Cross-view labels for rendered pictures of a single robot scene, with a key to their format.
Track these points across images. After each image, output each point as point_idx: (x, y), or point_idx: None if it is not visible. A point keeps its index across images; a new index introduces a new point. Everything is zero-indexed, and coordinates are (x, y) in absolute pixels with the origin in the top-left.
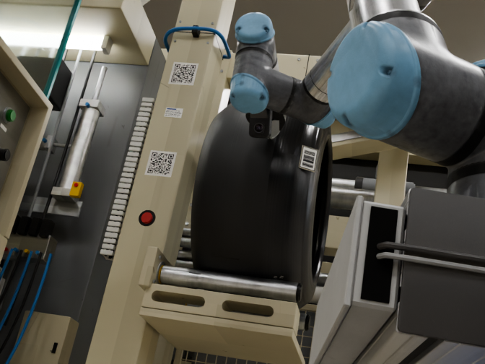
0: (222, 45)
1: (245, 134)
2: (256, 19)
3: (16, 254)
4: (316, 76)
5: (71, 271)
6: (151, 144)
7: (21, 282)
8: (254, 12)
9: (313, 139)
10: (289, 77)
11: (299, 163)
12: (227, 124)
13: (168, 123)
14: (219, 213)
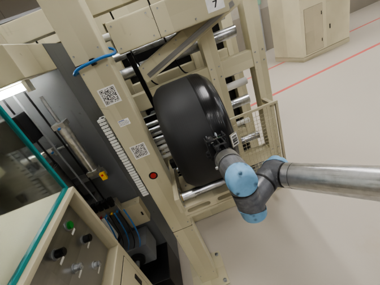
0: (106, 47)
1: (197, 146)
2: (246, 181)
3: (107, 216)
4: (296, 189)
5: (119, 183)
6: (127, 145)
7: (121, 223)
8: (239, 173)
9: (229, 124)
10: (270, 184)
11: (232, 145)
12: (182, 144)
13: (126, 129)
14: (203, 180)
